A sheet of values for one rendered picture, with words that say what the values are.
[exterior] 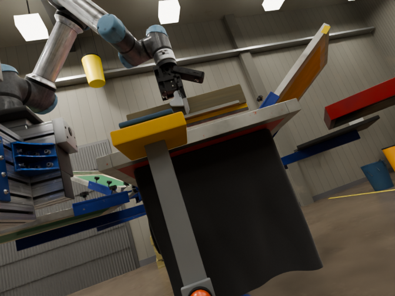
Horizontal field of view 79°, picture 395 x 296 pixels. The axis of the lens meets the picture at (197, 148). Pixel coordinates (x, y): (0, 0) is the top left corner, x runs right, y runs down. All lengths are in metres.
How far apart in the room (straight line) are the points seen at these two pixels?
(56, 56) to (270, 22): 8.02
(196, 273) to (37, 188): 0.61
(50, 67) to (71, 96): 5.41
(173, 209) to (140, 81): 6.20
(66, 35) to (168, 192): 0.92
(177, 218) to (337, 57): 9.04
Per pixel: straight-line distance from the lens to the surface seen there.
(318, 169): 7.15
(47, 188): 0.89
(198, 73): 0.88
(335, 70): 8.96
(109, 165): 0.67
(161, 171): 0.45
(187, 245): 0.44
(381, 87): 1.70
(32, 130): 0.96
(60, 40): 1.22
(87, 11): 0.97
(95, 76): 6.08
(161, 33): 0.96
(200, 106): 0.83
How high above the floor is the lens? 0.79
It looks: 13 degrees up
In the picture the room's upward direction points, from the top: 19 degrees counter-clockwise
